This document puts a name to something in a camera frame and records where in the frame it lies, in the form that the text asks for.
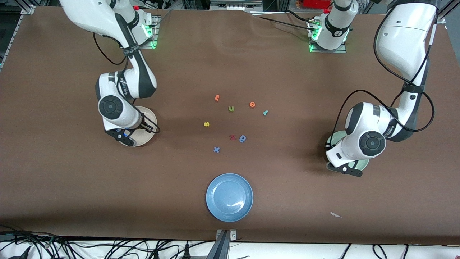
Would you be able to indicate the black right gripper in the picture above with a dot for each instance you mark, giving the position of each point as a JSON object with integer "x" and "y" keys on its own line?
{"x": 146, "y": 127}

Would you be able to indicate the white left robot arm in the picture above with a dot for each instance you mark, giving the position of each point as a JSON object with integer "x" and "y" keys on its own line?
{"x": 406, "y": 39}

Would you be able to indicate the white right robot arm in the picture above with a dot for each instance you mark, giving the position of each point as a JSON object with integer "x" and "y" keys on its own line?
{"x": 118, "y": 90}

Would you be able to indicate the beige round plate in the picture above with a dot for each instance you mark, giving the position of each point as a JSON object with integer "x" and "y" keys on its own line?
{"x": 150, "y": 112}

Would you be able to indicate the blue foam letter q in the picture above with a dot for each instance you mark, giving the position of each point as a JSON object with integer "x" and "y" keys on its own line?
{"x": 243, "y": 138}

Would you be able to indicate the brown table cover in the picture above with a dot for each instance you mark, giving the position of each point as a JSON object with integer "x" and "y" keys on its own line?
{"x": 230, "y": 72}

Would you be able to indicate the blue round plate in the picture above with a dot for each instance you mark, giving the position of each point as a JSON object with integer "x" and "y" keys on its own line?
{"x": 230, "y": 198}

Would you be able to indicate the aluminium corner profile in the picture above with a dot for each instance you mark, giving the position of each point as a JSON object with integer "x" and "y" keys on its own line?
{"x": 28, "y": 9}
{"x": 441, "y": 16}

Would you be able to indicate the white paper scrap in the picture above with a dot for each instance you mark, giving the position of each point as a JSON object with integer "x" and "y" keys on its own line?
{"x": 336, "y": 215}

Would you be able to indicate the red box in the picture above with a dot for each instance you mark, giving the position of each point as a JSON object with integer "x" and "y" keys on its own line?
{"x": 316, "y": 3}

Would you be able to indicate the green round plate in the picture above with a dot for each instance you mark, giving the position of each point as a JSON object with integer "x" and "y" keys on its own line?
{"x": 363, "y": 164}

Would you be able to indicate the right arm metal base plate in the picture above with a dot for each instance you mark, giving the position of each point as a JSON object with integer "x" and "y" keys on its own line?
{"x": 152, "y": 45}

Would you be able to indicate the aluminium table edge bracket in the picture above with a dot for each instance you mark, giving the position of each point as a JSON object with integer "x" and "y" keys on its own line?
{"x": 224, "y": 244}

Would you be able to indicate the aluminium frame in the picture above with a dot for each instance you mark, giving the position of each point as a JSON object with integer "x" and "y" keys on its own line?
{"x": 235, "y": 5}

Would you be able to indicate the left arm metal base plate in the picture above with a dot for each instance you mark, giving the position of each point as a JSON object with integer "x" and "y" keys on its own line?
{"x": 334, "y": 51}

